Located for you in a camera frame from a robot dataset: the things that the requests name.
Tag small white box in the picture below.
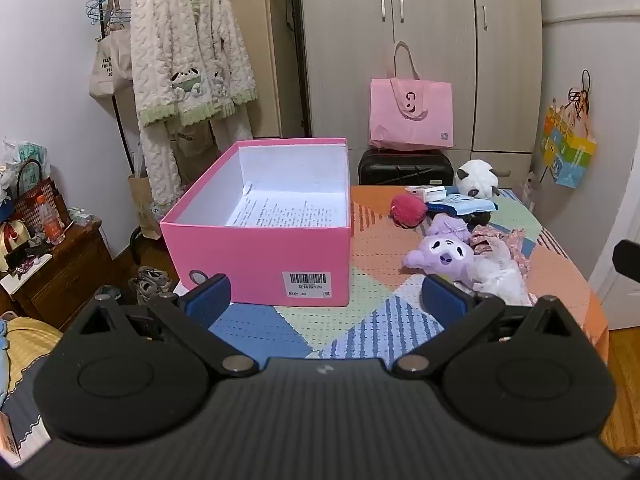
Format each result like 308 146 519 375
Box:
404 185 447 201

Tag white fluffy robe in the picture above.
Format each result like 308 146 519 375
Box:
130 0 259 212

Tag white panda plush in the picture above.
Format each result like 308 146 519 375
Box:
453 159 501 199

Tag beige wardrobe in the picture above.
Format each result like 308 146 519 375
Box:
265 0 544 177

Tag beige canvas tote bag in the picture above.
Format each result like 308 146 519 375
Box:
88 0 134 100

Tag black clothes rack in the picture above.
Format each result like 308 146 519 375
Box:
84 0 168 267

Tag yellow cloth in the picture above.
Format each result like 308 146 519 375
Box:
0 314 64 407

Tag patchwork bed cover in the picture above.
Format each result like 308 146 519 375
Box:
207 185 611 361

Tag pink tote bag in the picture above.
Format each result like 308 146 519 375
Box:
369 41 455 152

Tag plaid handbag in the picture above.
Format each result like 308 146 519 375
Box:
12 160 72 232

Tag brown paper bag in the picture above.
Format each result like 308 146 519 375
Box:
127 172 162 240

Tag orange white carton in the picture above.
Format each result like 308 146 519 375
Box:
0 411 24 467

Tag colourful gift bag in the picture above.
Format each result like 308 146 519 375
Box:
540 70 598 190

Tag black suitcase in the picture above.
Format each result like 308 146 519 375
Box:
357 147 455 187

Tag purple plush toy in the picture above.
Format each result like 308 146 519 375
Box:
402 212 482 292

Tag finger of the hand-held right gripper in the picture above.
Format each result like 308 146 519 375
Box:
612 240 640 279

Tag white door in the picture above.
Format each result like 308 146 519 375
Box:
586 125 640 331

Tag orange drink bottle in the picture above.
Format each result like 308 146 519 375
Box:
37 195 66 245

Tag pink cardboard shoe box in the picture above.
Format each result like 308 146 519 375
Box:
159 136 355 307

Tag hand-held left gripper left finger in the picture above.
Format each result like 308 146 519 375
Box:
62 274 260 377

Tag blue wet wipes packet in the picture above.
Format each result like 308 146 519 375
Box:
425 194 499 216

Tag wooden nightstand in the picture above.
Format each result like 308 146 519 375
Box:
9 219 114 332

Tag small pink white toy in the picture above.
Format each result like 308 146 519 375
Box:
519 170 540 207

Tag red strawberry plush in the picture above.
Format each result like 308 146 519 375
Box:
390 193 429 229

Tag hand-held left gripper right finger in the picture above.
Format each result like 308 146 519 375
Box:
392 274 585 375

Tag clear plastic bag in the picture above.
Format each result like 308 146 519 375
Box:
0 137 52 188

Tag grey sneakers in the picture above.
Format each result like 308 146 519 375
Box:
128 266 174 304

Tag white fluffy plush toy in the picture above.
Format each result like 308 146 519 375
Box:
471 237 532 307

